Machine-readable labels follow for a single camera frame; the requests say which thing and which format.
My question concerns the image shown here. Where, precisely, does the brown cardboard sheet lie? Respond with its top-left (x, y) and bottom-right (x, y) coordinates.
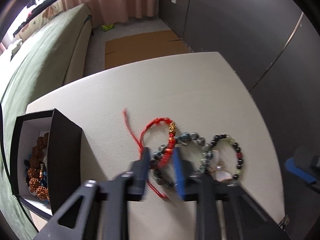
top-left (105, 30), bottom-right (191, 69)

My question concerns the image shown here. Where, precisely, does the brown rudraksha bead bracelet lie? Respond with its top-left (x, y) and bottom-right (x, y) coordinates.
top-left (24, 132), bottom-right (50, 202)

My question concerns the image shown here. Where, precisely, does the grey-blue stone bead bracelet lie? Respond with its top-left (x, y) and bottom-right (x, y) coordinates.
top-left (149, 132), bottom-right (214, 189)

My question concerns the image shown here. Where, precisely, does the dark grey wardrobe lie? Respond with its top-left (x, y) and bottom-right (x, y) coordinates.
top-left (158, 0), bottom-right (320, 240)

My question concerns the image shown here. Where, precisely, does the green blanket bed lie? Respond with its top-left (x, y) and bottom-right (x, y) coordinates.
top-left (1, 3), bottom-right (93, 239)

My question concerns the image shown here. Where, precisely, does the green yellow floor item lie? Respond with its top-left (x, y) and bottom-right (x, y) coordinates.
top-left (101, 24), bottom-right (114, 32)

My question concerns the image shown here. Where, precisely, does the red braided string bracelet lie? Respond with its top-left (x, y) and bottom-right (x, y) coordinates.
top-left (122, 108), bottom-right (178, 199)

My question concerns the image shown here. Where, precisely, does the black green bead bracelet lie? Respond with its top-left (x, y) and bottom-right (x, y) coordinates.
top-left (209, 133), bottom-right (245, 181)

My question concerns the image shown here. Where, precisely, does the floral pillow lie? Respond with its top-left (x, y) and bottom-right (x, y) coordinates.
top-left (15, 0), bottom-right (64, 41)

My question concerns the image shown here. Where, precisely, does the black jewelry box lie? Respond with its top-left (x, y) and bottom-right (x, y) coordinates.
top-left (10, 109), bottom-right (82, 220)

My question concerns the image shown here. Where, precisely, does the white butterfly brooch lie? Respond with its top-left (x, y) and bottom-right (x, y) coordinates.
top-left (209, 150), bottom-right (233, 183)

